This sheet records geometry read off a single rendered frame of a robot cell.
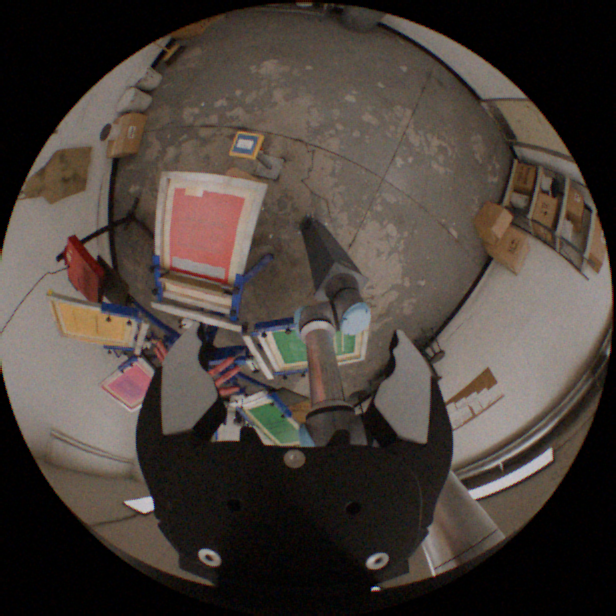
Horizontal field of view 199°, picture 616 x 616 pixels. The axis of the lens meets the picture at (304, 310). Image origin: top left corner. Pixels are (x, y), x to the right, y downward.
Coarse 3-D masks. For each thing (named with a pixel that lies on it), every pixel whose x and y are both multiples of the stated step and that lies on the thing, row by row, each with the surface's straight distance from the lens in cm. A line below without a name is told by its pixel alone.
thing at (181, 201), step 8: (176, 192) 107; (184, 192) 104; (176, 200) 107; (184, 200) 104; (192, 200) 102; (200, 200) 100; (176, 208) 108; (184, 208) 105; (192, 208) 102; (200, 208) 100; (176, 216) 108; (176, 224) 109; (176, 232) 110; (176, 240) 112; (176, 248) 113; (184, 248) 110; (176, 256) 115; (184, 256) 112; (192, 256) 109; (184, 272) 117; (192, 272) 114; (184, 288) 124
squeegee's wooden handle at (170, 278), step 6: (162, 276) 116; (168, 276) 115; (174, 276) 114; (180, 276) 114; (168, 282) 113; (174, 282) 111; (180, 282) 109; (186, 282) 108; (192, 282) 108; (198, 282) 108; (204, 282) 108; (192, 288) 106; (198, 288) 104; (204, 288) 103; (210, 288) 103; (216, 288) 103; (222, 288) 103; (216, 294) 102; (222, 294) 102
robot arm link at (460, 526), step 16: (448, 480) 28; (448, 496) 26; (464, 496) 27; (448, 512) 25; (464, 512) 25; (480, 512) 26; (432, 528) 25; (448, 528) 25; (464, 528) 24; (480, 528) 25; (496, 528) 26; (432, 544) 26; (448, 544) 24; (464, 544) 24; (480, 544) 24; (432, 560) 26; (448, 560) 24; (464, 560) 24
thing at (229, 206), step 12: (216, 204) 96; (228, 204) 94; (240, 204) 92; (228, 216) 95; (228, 228) 96; (228, 240) 97; (204, 252) 105; (228, 252) 100; (216, 264) 105; (228, 264) 102; (204, 276) 112; (228, 276) 106
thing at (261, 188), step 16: (176, 176) 103; (192, 176) 98; (208, 176) 94; (224, 176) 91; (160, 192) 109; (160, 208) 110; (256, 208) 87; (160, 224) 112; (160, 240) 115; (160, 256) 119; (240, 256) 95; (240, 272) 99; (192, 304) 123; (208, 304) 118
